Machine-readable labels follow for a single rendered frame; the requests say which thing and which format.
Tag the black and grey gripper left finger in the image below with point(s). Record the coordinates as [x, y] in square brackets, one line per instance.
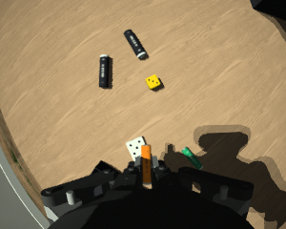
[65, 197]

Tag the green battery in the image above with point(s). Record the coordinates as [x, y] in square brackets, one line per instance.
[189, 155]

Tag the white domino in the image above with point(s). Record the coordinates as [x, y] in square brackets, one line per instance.
[134, 146]

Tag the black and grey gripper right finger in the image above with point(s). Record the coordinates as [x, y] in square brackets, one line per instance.
[231, 192]

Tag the black rack of bins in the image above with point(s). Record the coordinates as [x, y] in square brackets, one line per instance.
[100, 167]

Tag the black battery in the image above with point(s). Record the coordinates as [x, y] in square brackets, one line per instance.
[104, 71]
[134, 43]

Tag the yellow die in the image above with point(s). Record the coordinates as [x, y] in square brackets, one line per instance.
[152, 82]

